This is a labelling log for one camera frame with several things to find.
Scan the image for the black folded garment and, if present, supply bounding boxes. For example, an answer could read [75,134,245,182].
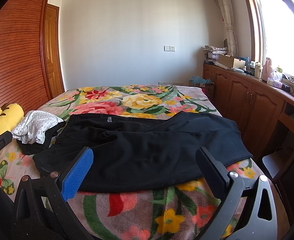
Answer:
[16,121,66,155]

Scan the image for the white patterned folded garment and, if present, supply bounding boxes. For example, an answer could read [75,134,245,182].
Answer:
[11,111,63,144]

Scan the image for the stack of papers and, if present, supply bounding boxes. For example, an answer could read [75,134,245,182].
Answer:
[204,46,228,61]

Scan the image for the patterned curtain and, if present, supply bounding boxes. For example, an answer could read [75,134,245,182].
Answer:
[218,0,238,57]

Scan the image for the wooden door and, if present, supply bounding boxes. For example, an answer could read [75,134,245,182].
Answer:
[44,4,65,98]

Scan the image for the cardboard box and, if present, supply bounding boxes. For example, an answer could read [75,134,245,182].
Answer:
[218,54,245,69]

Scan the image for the wall switch plate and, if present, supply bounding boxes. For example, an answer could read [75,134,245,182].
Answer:
[164,46,176,52]

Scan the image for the wooden cabinet row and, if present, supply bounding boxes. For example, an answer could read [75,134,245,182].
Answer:
[203,64,294,160]

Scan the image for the pink bottle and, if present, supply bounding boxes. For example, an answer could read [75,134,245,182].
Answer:
[261,57,274,82]

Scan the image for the yellow plush pillow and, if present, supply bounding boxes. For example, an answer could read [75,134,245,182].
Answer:
[0,103,24,135]

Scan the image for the black pants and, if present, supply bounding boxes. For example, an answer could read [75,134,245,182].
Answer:
[33,112,251,193]

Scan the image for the floral bed blanket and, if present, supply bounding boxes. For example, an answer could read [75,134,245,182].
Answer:
[0,85,289,239]

